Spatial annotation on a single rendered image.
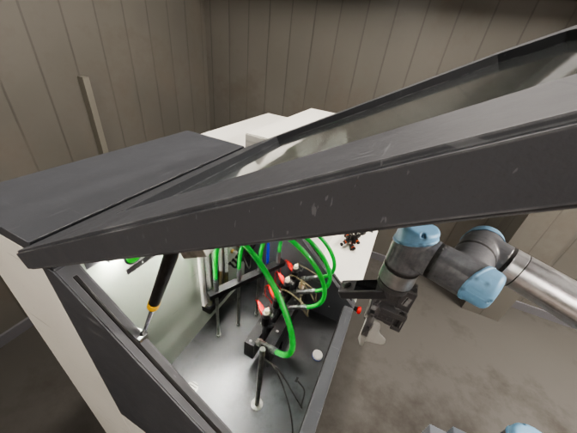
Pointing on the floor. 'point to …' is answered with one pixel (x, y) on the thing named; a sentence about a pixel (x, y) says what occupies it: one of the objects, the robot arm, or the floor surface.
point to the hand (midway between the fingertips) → (361, 329)
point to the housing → (14, 219)
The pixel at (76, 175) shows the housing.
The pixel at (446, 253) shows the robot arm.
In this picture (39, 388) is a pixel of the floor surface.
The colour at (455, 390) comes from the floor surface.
